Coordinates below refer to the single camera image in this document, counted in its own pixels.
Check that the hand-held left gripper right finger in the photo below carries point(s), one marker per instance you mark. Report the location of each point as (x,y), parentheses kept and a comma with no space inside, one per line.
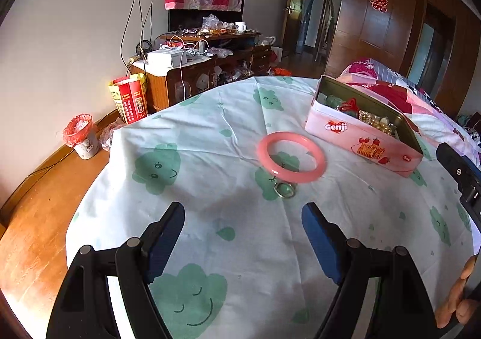
(319,241)

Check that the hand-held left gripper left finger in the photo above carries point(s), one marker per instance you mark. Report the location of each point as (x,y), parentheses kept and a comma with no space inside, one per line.
(163,245)

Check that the pink bangle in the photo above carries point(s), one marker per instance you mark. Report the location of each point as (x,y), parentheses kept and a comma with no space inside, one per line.
(262,154)

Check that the pink tin box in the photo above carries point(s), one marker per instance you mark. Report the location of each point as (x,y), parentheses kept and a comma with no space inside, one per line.
(357,139)

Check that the person's right hand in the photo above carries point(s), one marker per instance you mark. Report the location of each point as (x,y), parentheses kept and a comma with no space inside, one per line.
(453,301)

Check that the pink patchwork quilt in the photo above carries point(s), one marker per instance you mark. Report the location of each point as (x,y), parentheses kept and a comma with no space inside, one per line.
(390,94)

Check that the clear plastic bag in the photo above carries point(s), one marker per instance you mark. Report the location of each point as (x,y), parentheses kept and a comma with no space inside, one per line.
(111,136)

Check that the trash bin with red liner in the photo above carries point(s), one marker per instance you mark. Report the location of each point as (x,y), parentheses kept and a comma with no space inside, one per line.
(82,139)

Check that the red and yellow boxes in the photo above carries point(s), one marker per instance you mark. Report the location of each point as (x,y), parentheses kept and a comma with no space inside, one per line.
(129,102)

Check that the wooden television cabinet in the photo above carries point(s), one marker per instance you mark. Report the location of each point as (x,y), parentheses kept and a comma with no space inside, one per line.
(161,91)

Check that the orange cloth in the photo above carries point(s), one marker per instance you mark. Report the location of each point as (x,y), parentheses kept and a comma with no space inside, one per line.
(281,71)

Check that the wooden panel wardrobe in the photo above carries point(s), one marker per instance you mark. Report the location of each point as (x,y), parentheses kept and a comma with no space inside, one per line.
(360,23)

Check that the white cardboard box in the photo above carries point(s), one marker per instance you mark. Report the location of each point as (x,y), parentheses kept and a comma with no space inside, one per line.
(167,59)

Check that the black television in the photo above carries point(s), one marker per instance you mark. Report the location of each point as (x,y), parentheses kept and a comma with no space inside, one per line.
(184,19)

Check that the wooden door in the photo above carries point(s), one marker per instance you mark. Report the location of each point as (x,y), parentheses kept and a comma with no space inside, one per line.
(297,15)

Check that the white mug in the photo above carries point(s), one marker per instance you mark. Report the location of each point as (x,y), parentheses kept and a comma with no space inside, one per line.
(240,27)

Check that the red paper wall decoration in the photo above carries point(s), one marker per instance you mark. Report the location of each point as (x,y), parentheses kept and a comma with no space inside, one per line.
(378,1)

